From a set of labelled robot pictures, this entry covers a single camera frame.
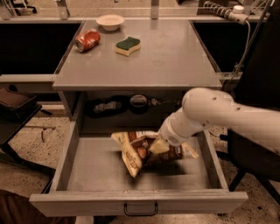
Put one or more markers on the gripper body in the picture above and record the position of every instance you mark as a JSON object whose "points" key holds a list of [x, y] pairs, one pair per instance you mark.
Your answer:
{"points": [[168, 133]]}

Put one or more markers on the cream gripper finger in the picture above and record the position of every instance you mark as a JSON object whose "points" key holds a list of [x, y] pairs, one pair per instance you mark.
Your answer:
{"points": [[159, 146]]}

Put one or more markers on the brown chip bag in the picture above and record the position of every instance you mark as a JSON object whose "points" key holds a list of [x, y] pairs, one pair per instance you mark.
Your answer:
{"points": [[135, 151]]}

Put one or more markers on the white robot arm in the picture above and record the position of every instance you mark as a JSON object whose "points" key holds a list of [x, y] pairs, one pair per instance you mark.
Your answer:
{"points": [[202, 108]]}

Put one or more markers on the black object under counter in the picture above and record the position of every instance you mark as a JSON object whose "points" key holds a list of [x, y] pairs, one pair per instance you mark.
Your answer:
{"points": [[104, 108]]}

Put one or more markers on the open grey top drawer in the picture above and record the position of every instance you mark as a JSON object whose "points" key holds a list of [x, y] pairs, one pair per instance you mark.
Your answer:
{"points": [[91, 179]]}

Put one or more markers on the grey counter cabinet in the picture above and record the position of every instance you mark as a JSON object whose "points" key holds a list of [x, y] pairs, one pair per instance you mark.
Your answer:
{"points": [[171, 60]]}

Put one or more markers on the black tape roll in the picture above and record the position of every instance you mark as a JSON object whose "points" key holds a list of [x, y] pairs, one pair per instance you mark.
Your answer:
{"points": [[138, 104]]}

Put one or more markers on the black office chair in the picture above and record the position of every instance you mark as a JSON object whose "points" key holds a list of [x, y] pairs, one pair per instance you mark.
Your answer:
{"points": [[259, 86]]}

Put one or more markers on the green and yellow sponge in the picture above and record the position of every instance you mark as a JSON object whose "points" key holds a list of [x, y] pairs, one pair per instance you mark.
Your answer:
{"points": [[128, 46]]}

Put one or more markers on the crushed red soda can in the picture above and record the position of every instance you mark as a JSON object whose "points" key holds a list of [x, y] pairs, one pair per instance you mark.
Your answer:
{"points": [[87, 40]]}

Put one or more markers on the white bowl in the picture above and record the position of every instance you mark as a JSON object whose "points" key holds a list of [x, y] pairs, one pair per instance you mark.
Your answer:
{"points": [[110, 22]]}

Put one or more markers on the white power strip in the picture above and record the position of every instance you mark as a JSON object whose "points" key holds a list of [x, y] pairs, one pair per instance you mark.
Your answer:
{"points": [[233, 14]]}

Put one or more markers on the black drawer handle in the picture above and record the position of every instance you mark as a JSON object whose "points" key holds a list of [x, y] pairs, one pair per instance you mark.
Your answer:
{"points": [[143, 209]]}

